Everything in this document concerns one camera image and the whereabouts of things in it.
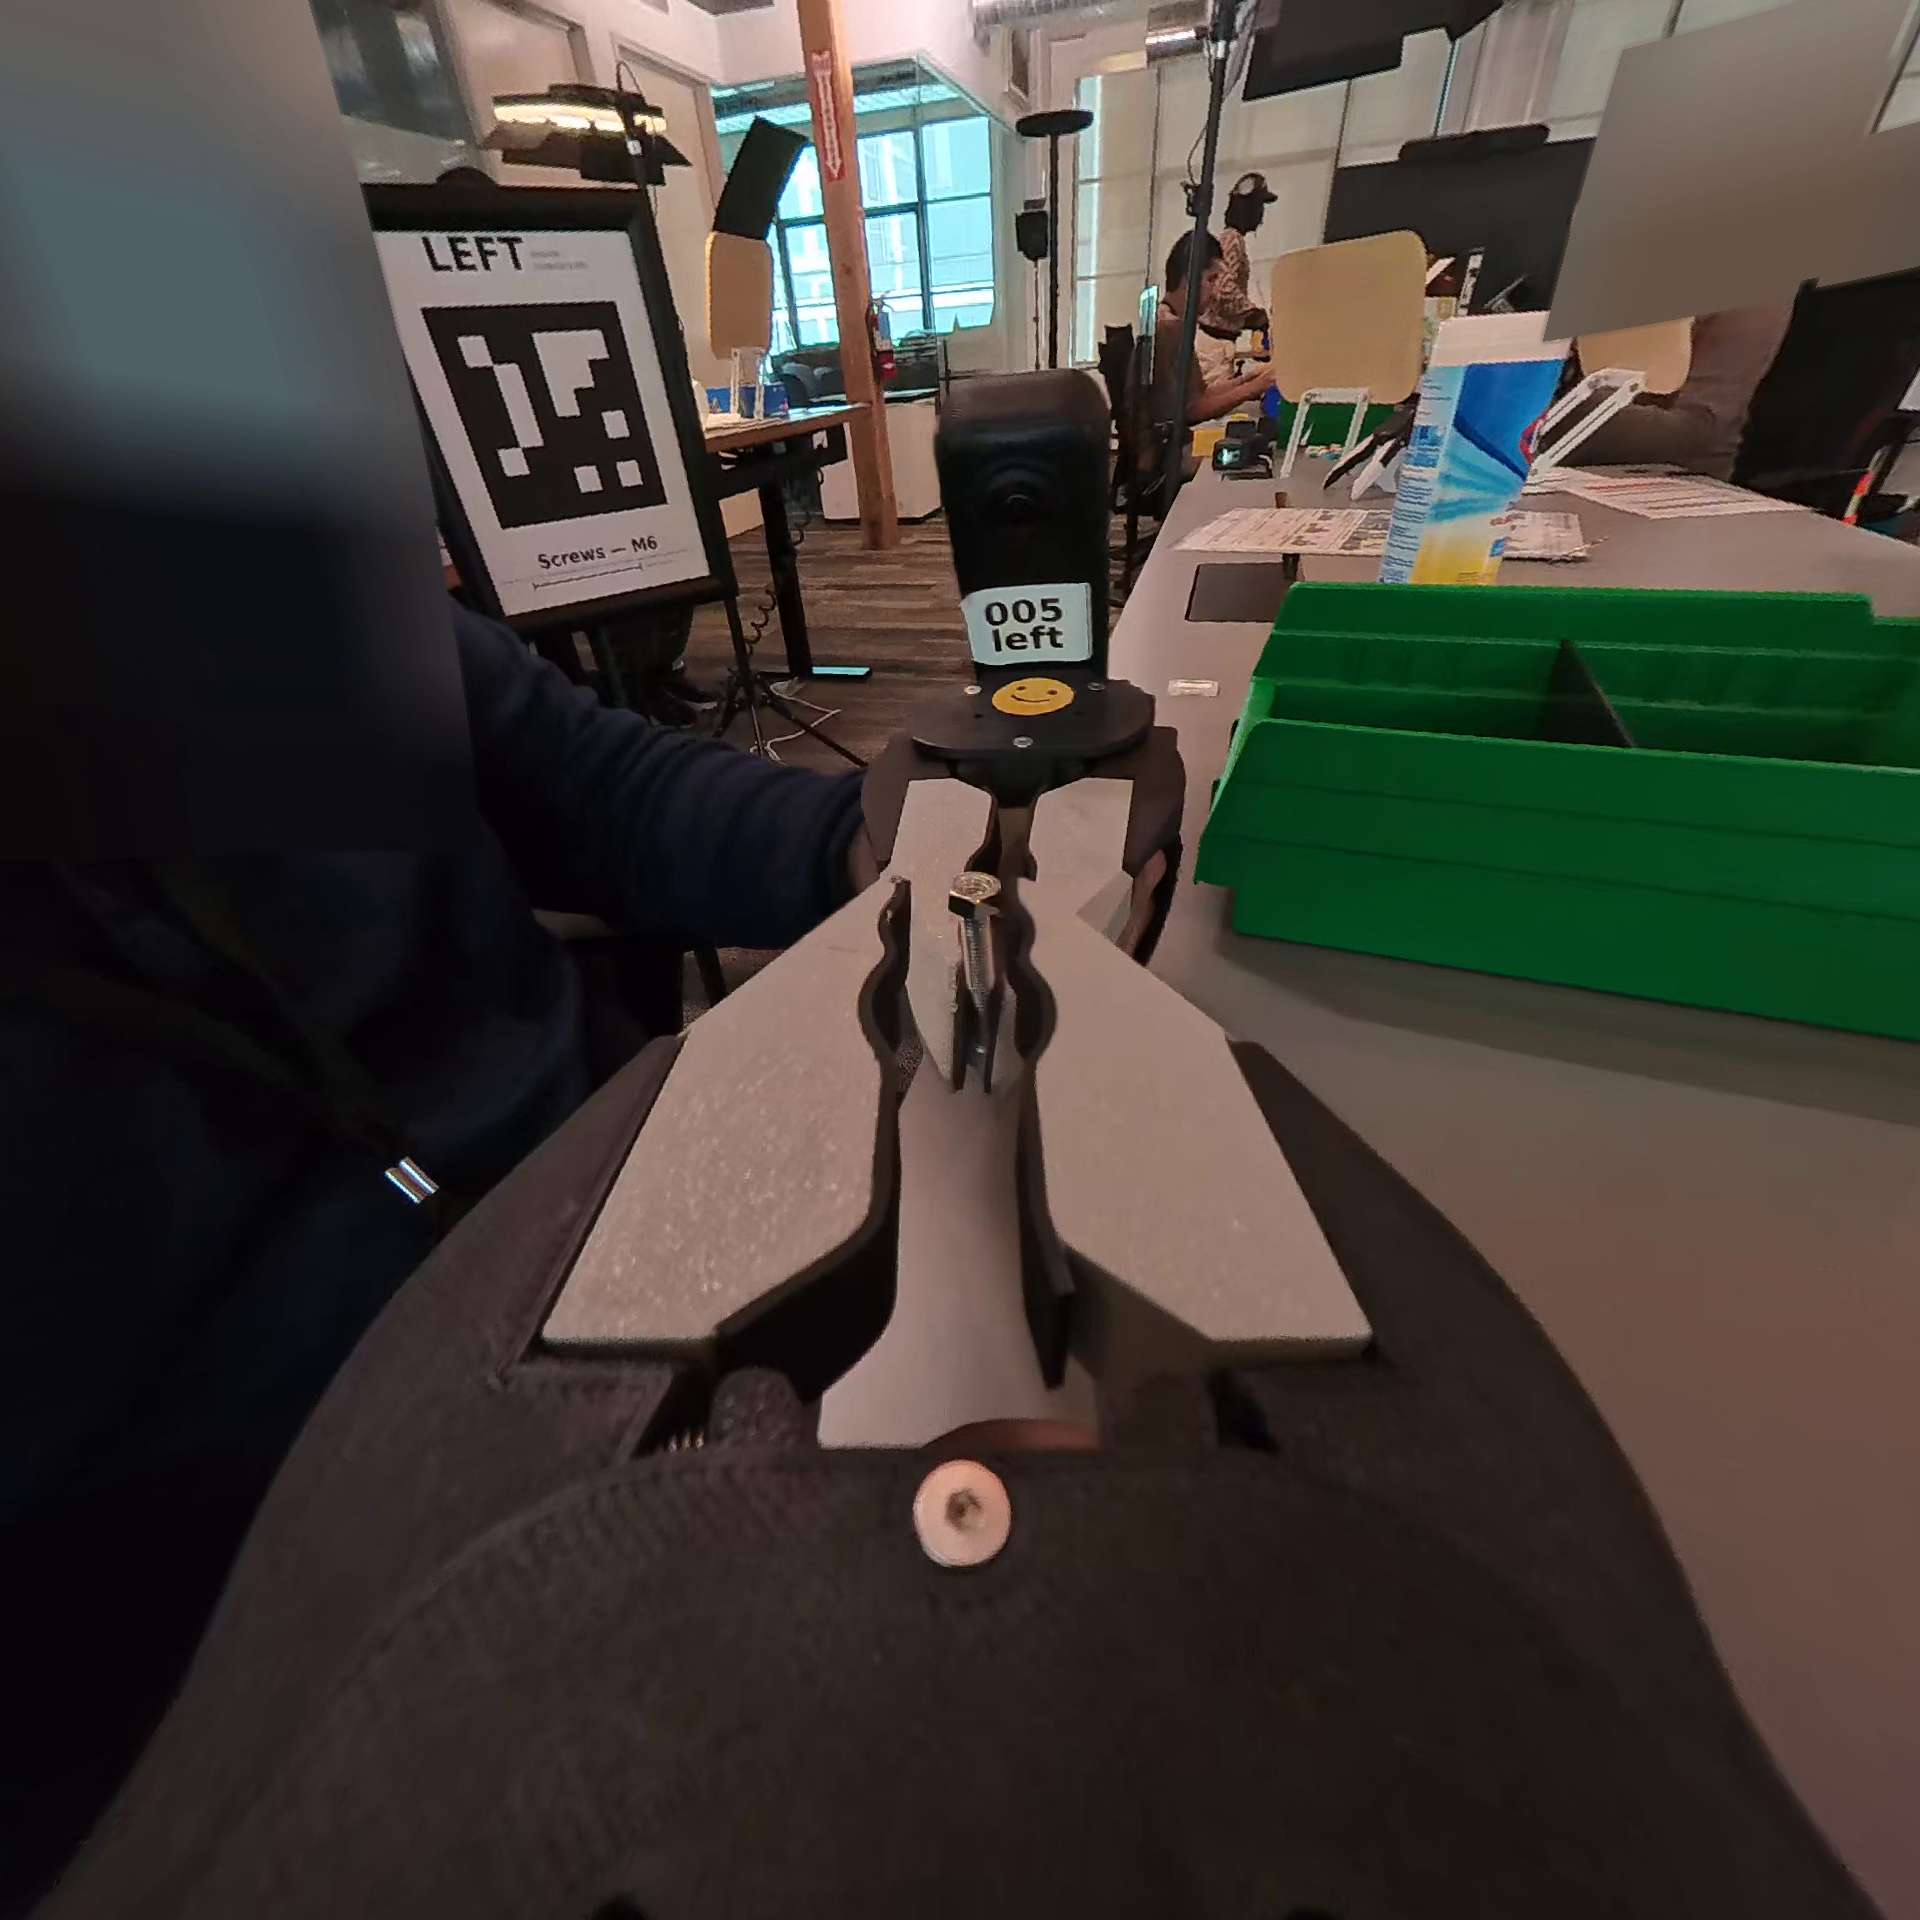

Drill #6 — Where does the white low cabinet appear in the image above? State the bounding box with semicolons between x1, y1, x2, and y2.
816;398;946;527

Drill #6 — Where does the black tripod stand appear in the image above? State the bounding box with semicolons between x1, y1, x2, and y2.
704;592;874;770

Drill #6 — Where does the small green white holder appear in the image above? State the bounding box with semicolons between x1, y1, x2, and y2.
1271;393;1412;458

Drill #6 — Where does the white frame stand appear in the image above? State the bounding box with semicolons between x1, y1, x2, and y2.
1523;368;1652;481

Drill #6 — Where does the green plastic bin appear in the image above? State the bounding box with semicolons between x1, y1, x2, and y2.
1192;582;1920;1040

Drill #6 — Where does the black white framed sign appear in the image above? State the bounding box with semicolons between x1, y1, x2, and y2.
363;183;736;623

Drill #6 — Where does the black floor lamp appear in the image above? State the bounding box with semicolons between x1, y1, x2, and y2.
1018;106;1098;376

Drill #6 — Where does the black studio light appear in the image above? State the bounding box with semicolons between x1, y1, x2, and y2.
492;82;694;168
1238;0;1502;98

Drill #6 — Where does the wooden support post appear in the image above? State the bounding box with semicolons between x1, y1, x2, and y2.
795;0;903;547

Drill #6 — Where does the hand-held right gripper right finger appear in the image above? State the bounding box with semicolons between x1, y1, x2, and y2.
998;878;1374;1390

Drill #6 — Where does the person's left forearm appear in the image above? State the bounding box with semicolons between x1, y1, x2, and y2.
451;598;880;961

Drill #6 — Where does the black leg desk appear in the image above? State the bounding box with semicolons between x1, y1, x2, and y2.
704;403;874;682

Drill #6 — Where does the black light flag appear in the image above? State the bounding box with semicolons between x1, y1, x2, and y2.
708;117;811;242

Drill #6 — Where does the black bin divider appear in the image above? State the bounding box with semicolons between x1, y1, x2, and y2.
1552;641;1638;749

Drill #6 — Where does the person's dark clothing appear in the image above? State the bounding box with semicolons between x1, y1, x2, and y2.
0;855;676;1875

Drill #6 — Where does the silver hex bolt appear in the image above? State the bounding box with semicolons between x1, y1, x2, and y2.
950;872;1011;1095

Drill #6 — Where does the black display screen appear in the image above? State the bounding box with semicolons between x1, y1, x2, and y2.
1319;127;1601;302

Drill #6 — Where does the wipes canister blue label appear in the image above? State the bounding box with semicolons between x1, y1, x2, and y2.
1377;321;1568;587

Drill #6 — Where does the small black white tool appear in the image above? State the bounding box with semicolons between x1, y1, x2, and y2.
1329;415;1419;499

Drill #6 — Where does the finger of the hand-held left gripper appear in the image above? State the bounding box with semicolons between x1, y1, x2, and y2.
884;779;1000;1088
988;779;1144;1096

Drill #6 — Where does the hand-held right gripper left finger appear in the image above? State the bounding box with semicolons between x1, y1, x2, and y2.
540;872;918;1402

